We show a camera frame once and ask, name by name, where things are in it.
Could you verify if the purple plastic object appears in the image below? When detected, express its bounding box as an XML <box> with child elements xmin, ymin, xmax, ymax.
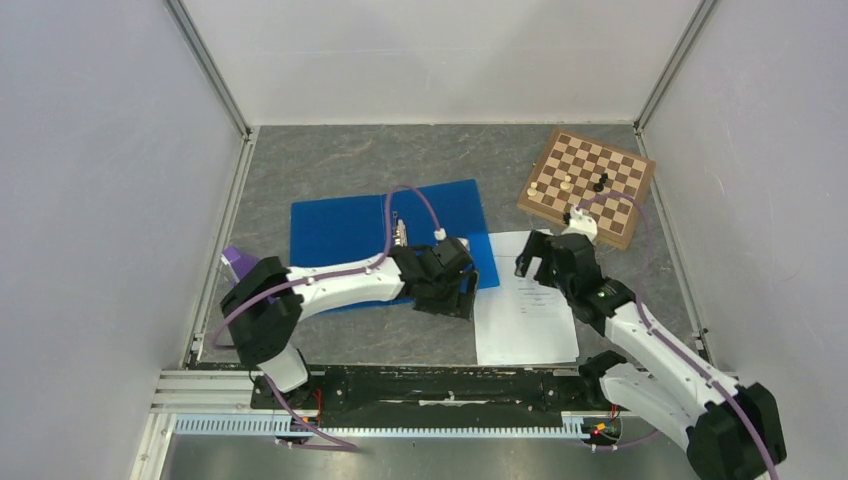
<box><xmin>220</xmin><ymin>246</ymin><xmax>259</xmax><ymax>285</ymax></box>

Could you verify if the blue plastic folder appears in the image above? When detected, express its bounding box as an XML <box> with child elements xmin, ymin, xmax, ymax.
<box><xmin>288</xmin><ymin>179</ymin><xmax>500</xmax><ymax>290</ymax></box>

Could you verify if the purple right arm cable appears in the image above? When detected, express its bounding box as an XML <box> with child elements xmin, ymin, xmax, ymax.
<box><xmin>569</xmin><ymin>192</ymin><xmax>782</xmax><ymax>480</ymax></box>

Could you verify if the wooden chessboard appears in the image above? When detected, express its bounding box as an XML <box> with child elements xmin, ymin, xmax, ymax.
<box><xmin>517</xmin><ymin>128</ymin><xmax>656</xmax><ymax>250</ymax></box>

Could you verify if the aluminium frame post left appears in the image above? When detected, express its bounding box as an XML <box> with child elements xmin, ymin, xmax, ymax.
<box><xmin>163</xmin><ymin>0</ymin><xmax>253</xmax><ymax>139</ymax></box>

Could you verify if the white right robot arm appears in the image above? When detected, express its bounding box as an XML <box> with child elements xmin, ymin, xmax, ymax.
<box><xmin>515</xmin><ymin>231</ymin><xmax>787</xmax><ymax>479</ymax></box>

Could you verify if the black chess piece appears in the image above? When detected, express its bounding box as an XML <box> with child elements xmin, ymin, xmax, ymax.
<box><xmin>593</xmin><ymin>173</ymin><xmax>609</xmax><ymax>193</ymax></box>

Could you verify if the white slotted cable duct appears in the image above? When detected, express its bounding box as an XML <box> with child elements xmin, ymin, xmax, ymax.
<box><xmin>173</xmin><ymin>413</ymin><xmax>603</xmax><ymax>440</ymax></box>

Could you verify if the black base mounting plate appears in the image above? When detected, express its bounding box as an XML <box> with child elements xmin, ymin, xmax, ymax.
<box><xmin>283</xmin><ymin>365</ymin><xmax>614</xmax><ymax>428</ymax></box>

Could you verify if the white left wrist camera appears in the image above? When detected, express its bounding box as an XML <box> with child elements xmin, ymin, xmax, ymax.
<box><xmin>433</xmin><ymin>228</ymin><xmax>471</xmax><ymax>252</ymax></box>

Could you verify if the metal folder clip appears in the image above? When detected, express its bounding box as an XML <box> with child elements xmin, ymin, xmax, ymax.
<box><xmin>391</xmin><ymin>211</ymin><xmax>409</xmax><ymax>249</ymax></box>

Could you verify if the aluminium frame post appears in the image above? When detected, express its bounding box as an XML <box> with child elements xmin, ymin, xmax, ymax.
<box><xmin>633</xmin><ymin>0</ymin><xmax>719</xmax><ymax>137</ymax></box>
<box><xmin>163</xmin><ymin>0</ymin><xmax>253</xmax><ymax>139</ymax></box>

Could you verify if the aluminium frame post right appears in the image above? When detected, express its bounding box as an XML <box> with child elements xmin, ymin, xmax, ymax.
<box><xmin>633</xmin><ymin>0</ymin><xmax>719</xmax><ymax>137</ymax></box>

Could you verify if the white paper sheet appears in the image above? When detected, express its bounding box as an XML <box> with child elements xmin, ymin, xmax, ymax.
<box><xmin>473</xmin><ymin>231</ymin><xmax>579</xmax><ymax>366</ymax></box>

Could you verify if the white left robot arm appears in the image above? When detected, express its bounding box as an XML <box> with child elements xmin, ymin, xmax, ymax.
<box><xmin>220</xmin><ymin>237</ymin><xmax>479</xmax><ymax>408</ymax></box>

